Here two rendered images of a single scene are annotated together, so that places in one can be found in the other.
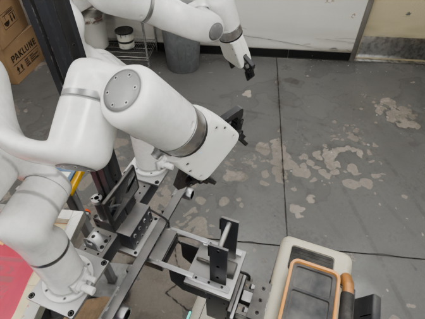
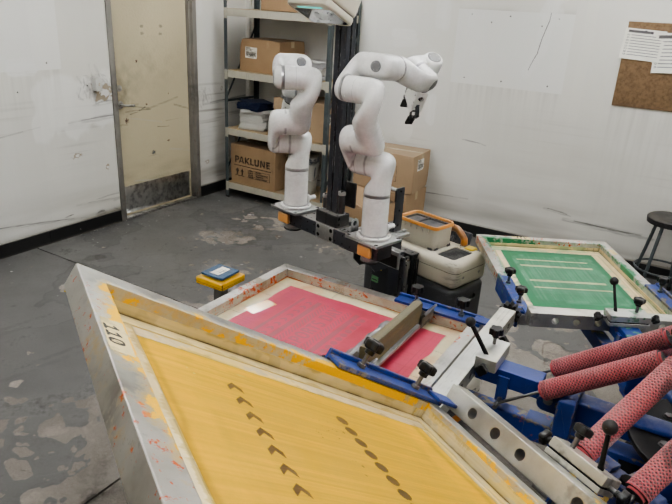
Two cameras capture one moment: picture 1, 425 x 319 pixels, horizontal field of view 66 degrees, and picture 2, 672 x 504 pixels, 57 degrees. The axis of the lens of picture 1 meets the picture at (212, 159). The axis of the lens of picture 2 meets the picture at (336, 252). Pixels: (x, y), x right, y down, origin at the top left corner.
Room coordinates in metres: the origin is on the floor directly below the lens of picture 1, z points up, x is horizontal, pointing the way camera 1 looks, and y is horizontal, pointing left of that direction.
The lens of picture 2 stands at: (-0.37, 2.34, 1.91)
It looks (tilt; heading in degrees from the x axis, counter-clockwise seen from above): 22 degrees down; 294
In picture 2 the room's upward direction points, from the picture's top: 3 degrees clockwise
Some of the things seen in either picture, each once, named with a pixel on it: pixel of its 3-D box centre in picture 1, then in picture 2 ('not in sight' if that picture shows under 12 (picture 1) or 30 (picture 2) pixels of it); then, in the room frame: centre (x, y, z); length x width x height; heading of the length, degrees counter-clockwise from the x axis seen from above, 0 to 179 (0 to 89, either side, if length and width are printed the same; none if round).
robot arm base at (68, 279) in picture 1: (64, 266); (377, 215); (0.37, 0.36, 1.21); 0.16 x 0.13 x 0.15; 69
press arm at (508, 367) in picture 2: not in sight; (510, 375); (-0.23, 0.85, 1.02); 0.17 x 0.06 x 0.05; 174
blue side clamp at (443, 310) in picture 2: not in sight; (437, 315); (0.06, 0.54, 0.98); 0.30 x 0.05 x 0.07; 174
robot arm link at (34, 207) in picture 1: (35, 225); (376, 173); (0.38, 0.37, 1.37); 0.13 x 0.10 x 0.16; 171
